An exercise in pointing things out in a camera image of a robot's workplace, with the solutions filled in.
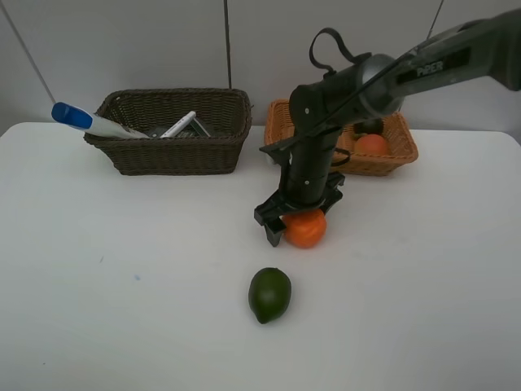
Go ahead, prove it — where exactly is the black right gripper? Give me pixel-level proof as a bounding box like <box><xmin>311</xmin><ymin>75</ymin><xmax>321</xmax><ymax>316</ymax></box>
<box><xmin>254</xmin><ymin>172</ymin><xmax>345</xmax><ymax>247</ymax></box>

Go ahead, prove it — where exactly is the black felt board eraser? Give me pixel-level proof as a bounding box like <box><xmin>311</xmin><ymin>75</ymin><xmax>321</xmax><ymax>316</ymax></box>
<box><xmin>175</xmin><ymin>117</ymin><xmax>217</xmax><ymax>138</ymax></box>

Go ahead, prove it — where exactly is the light orange wicker basket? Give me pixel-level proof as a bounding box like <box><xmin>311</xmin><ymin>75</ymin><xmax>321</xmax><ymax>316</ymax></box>
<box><xmin>264</xmin><ymin>99</ymin><xmax>418</xmax><ymax>176</ymax></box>

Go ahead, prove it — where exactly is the dark brown wicker basket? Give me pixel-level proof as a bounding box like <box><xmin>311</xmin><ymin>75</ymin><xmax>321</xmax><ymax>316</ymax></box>
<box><xmin>84</xmin><ymin>88</ymin><xmax>252</xmax><ymax>176</ymax></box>

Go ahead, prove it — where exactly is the white blue-capped shampoo bottle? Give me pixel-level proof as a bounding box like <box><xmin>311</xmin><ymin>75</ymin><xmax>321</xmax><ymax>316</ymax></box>
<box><xmin>51</xmin><ymin>102</ymin><xmax>148</xmax><ymax>139</ymax></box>

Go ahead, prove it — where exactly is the dark green round fruit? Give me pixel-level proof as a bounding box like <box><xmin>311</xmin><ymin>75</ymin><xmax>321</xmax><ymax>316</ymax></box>
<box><xmin>353</xmin><ymin>118</ymin><xmax>384</xmax><ymax>135</ymax></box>

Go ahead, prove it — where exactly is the green lime fruit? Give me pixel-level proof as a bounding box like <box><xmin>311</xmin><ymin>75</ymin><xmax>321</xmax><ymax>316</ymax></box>
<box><xmin>248</xmin><ymin>267</ymin><xmax>292</xmax><ymax>324</ymax></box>

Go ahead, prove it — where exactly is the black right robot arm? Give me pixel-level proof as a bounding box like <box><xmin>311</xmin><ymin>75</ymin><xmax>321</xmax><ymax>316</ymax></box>
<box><xmin>254</xmin><ymin>9</ymin><xmax>520</xmax><ymax>247</ymax></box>

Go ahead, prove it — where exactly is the white pink-tipped marker pen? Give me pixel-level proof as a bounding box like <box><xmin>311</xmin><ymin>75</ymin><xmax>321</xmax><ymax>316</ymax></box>
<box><xmin>160</xmin><ymin>111</ymin><xmax>196</xmax><ymax>138</ymax></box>

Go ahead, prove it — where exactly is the red yellow peach fruit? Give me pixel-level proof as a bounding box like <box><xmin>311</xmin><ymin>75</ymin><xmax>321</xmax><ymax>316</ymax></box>
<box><xmin>354</xmin><ymin>134</ymin><xmax>389</xmax><ymax>156</ymax></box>

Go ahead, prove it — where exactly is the orange tangerine fruit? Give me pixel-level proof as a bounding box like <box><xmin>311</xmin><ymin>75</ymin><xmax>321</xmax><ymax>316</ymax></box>
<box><xmin>282</xmin><ymin>209</ymin><xmax>327</xmax><ymax>248</ymax></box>

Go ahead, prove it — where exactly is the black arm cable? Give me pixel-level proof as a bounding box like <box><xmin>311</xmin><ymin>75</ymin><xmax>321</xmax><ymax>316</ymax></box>
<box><xmin>308</xmin><ymin>27</ymin><xmax>359</xmax><ymax>77</ymax></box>

